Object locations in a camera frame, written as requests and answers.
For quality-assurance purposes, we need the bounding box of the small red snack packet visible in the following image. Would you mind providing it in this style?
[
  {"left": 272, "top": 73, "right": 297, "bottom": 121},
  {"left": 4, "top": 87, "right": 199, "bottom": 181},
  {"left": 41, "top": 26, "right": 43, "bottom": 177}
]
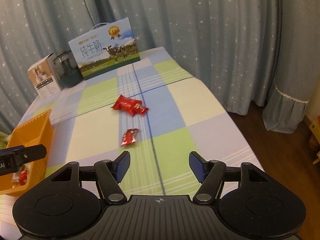
[{"left": 121, "top": 128, "right": 141, "bottom": 147}]

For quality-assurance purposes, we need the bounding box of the white product box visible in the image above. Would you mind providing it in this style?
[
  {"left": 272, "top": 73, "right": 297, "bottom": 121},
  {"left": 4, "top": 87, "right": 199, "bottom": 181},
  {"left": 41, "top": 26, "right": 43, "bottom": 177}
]
[{"left": 27, "top": 53, "right": 63, "bottom": 100}]

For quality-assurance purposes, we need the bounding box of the orange plastic tray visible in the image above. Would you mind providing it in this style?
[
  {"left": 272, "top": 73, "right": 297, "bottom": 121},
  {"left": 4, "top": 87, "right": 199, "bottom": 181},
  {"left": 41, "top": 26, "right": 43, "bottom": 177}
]
[{"left": 0, "top": 109, "right": 54, "bottom": 197}]

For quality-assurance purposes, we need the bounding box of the blue milk carton box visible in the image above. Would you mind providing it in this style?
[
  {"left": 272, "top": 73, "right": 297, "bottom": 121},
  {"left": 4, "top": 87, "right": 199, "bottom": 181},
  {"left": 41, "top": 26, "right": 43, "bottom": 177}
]
[{"left": 68, "top": 17, "right": 141, "bottom": 81}]

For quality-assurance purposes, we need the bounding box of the blue star-print curtain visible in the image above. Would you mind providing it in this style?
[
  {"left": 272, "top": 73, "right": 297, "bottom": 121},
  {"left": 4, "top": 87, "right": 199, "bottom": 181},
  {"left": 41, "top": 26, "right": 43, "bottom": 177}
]
[{"left": 0, "top": 0, "right": 284, "bottom": 133}]

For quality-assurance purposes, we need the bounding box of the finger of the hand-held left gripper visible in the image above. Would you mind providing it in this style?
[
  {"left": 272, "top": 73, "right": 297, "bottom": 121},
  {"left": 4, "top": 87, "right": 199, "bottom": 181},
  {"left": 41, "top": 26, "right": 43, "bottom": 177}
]
[
  {"left": 0, "top": 147, "right": 22, "bottom": 155},
  {"left": 21, "top": 144, "right": 47, "bottom": 165}
]

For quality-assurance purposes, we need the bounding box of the red dark-striped snack packet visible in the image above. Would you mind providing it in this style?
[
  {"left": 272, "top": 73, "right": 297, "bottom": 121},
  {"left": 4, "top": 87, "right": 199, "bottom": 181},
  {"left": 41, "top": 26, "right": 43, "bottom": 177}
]
[{"left": 131, "top": 102, "right": 150, "bottom": 117}]

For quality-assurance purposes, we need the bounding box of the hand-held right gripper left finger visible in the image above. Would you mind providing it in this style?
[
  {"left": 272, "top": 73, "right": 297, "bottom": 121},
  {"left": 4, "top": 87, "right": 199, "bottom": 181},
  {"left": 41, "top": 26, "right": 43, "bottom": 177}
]
[{"left": 50, "top": 151, "right": 131, "bottom": 204}]

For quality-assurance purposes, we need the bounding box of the checkered tablecloth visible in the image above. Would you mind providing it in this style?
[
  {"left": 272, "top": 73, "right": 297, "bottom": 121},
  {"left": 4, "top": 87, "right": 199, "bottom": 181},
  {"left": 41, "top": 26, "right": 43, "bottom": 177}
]
[{"left": 0, "top": 46, "right": 263, "bottom": 230}]

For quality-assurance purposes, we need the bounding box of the dark green jar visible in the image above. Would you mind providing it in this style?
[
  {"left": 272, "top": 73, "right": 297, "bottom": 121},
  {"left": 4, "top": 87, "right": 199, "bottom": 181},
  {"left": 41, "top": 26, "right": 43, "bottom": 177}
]
[{"left": 52, "top": 51, "right": 84, "bottom": 88}]

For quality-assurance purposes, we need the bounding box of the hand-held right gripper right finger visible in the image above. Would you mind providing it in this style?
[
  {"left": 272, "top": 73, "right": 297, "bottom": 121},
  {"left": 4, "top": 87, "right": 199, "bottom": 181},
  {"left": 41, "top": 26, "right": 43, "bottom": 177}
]
[{"left": 189, "top": 151, "right": 270, "bottom": 204}]

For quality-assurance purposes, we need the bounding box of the blue lace-trimmed curtain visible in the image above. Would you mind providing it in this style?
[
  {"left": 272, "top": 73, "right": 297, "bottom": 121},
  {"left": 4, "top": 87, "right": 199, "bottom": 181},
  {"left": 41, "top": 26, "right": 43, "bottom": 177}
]
[{"left": 261, "top": 0, "right": 320, "bottom": 133}]

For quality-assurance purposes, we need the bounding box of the green patterned cushion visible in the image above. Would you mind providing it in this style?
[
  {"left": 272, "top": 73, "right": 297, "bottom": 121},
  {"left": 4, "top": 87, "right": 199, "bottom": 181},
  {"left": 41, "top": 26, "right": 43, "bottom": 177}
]
[{"left": 0, "top": 131, "right": 12, "bottom": 150}]

